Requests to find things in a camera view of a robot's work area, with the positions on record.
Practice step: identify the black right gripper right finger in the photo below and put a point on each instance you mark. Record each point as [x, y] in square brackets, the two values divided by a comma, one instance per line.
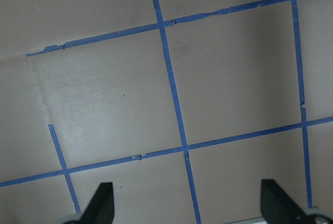
[278, 207]

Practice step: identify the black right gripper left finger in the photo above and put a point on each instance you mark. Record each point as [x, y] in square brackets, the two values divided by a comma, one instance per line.
[100, 209]

